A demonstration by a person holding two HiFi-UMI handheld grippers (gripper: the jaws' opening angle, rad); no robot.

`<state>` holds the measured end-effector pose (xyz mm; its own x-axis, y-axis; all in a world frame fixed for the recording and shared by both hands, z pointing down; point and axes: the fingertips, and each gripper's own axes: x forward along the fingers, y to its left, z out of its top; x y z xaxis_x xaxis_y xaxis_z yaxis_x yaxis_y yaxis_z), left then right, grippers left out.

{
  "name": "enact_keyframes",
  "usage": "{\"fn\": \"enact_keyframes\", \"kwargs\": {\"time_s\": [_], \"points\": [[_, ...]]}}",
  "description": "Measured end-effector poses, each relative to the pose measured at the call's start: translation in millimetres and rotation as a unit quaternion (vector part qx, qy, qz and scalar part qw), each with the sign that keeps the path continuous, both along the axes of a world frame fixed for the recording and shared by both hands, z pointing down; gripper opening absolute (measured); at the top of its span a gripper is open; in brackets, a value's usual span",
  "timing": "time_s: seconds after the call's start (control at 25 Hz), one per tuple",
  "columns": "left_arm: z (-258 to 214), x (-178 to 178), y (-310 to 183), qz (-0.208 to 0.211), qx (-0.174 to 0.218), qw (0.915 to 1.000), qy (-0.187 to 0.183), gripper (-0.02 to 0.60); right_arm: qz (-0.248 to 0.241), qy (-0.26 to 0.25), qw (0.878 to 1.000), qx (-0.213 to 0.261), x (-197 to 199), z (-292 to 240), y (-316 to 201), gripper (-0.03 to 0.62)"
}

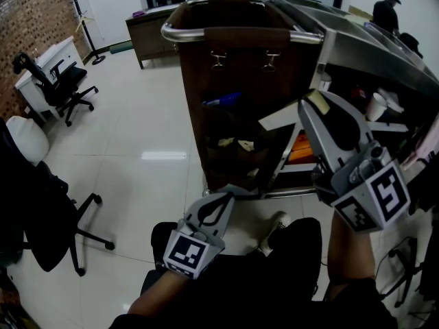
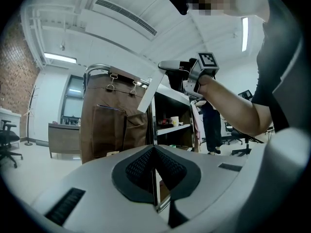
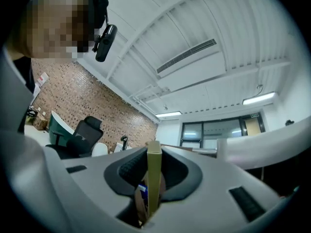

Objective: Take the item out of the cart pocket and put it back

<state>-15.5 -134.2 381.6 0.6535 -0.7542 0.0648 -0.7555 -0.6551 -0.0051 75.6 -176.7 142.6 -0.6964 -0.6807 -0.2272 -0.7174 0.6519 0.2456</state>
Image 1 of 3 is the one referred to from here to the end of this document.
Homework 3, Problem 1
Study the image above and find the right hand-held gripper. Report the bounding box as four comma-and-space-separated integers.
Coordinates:
297, 90, 412, 235

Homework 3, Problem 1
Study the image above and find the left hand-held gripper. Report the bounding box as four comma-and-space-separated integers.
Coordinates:
161, 191, 237, 281

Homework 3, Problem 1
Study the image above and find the white card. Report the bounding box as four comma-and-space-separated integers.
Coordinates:
257, 89, 331, 132

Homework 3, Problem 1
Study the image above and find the dark brown housekeeping cart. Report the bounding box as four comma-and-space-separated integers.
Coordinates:
160, 0, 325, 198

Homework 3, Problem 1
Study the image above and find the person's right forearm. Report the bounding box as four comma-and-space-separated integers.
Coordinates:
326, 210, 377, 303

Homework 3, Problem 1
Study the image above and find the person's left forearm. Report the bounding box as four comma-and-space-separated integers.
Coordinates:
126, 269, 189, 317

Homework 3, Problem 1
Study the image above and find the shelf unit with items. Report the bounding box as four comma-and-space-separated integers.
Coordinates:
260, 0, 439, 200

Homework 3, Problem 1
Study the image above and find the orange folded cloth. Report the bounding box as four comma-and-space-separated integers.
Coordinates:
287, 149, 315, 165
292, 133, 312, 150

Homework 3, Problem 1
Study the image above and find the white paper cup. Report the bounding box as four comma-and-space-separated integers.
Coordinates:
364, 91, 389, 123

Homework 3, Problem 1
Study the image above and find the white paper roll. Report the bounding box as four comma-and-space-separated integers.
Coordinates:
317, 72, 333, 93

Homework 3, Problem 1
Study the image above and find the person's white shoe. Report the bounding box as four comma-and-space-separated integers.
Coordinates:
259, 210, 292, 256

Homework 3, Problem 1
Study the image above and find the person's dark clothing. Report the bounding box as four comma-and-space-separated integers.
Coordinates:
108, 217, 401, 329

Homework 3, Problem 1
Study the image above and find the pale pink cloth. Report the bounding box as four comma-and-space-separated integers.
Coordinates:
401, 113, 439, 171

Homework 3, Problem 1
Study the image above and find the metal snap hook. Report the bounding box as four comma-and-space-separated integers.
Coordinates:
209, 50, 227, 72
261, 50, 281, 73

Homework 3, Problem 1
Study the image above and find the blue pen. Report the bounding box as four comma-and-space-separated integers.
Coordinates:
202, 92, 243, 108

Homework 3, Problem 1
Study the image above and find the black office chair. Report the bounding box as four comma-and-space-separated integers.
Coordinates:
12, 51, 100, 128
0, 118, 116, 278

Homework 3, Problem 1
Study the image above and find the dark wooden cabinet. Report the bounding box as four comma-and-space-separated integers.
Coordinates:
125, 5, 180, 70

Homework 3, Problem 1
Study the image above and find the green floor mat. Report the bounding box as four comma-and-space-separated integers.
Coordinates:
108, 40, 134, 55

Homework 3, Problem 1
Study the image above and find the white rounded stool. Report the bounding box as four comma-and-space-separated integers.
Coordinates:
5, 114, 51, 167

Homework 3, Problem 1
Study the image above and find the black coat rack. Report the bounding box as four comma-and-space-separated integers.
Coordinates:
63, 0, 106, 66

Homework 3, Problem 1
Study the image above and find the white desk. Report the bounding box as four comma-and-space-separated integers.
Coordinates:
14, 35, 85, 121

